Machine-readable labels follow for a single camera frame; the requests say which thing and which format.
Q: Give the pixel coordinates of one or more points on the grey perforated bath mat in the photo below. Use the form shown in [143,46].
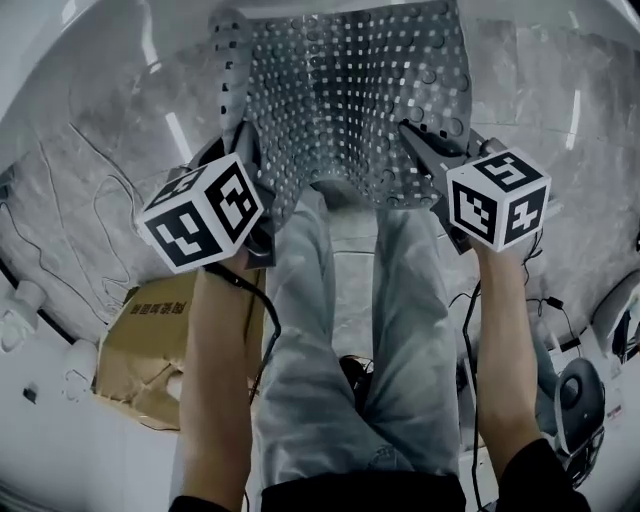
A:
[350,75]

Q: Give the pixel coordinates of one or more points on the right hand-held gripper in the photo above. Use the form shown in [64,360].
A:
[495,200]

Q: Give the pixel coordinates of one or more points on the white rounded appliance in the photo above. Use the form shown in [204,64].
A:
[615,310]

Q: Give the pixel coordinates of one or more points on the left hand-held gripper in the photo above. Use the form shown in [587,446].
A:
[200,215]

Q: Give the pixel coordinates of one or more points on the black power adapter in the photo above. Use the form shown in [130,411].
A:
[550,303]

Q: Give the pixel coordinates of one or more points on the person's light blue jeans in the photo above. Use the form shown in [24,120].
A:
[310,350]

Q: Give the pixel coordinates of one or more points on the person's right forearm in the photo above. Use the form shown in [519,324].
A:
[500,350]

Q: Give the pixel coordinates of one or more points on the person's black shirt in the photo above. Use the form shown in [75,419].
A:
[360,495]

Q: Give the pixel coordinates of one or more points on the large flattened cardboard box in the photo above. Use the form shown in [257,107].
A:
[145,350]

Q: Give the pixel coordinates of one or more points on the person's left forearm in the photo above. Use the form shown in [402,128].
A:
[215,375]

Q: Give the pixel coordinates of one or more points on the grey round-back chair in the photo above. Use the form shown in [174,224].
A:
[590,400]

